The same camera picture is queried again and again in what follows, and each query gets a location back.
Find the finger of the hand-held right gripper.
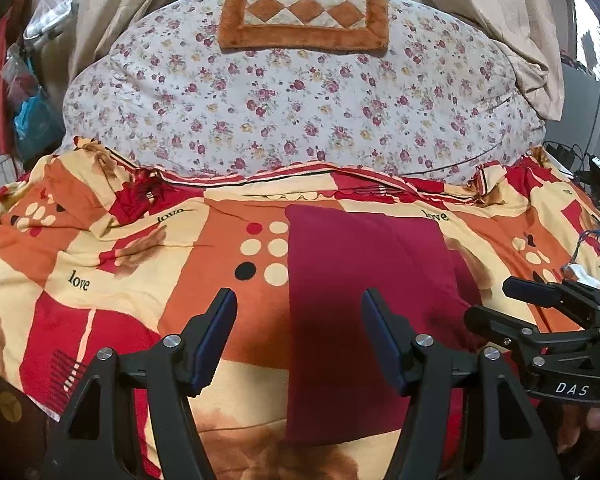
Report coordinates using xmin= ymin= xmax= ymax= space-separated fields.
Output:
xmin=463 ymin=306 xmax=581 ymax=361
xmin=502 ymin=276 xmax=600 ymax=331

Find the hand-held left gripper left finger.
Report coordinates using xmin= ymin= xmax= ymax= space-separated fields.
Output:
xmin=40 ymin=287 xmax=238 ymax=480

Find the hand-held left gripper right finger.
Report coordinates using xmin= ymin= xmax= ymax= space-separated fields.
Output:
xmin=361 ymin=287 xmax=563 ymax=480

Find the dark red cloth garment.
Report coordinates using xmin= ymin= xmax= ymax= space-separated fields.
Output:
xmin=284 ymin=204 xmax=476 ymax=448

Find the red orange printed blanket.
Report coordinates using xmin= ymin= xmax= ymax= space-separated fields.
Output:
xmin=0 ymin=137 xmax=600 ymax=480

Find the black power adapter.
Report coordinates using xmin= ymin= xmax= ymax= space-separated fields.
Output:
xmin=545 ymin=142 xmax=577 ymax=170

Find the white floral quilt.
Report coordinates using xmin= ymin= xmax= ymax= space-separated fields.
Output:
xmin=62 ymin=0 xmax=548 ymax=186

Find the beige curtain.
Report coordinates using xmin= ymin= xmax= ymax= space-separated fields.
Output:
xmin=412 ymin=0 xmax=566 ymax=121
xmin=30 ymin=0 xmax=183 ymax=126

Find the blue plastic bag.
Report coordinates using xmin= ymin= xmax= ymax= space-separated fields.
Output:
xmin=14 ymin=87 xmax=63 ymax=148

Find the red plastic bag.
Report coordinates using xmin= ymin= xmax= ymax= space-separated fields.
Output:
xmin=2 ymin=45 xmax=43 ymax=111

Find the orange checkered cushion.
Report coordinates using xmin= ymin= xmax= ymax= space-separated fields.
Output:
xmin=218 ymin=0 xmax=391 ymax=53

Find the clear plastic bag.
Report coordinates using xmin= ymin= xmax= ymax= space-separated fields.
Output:
xmin=22 ymin=0 xmax=78 ymax=51

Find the black cable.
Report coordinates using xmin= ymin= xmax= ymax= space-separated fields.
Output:
xmin=572 ymin=144 xmax=600 ymax=188

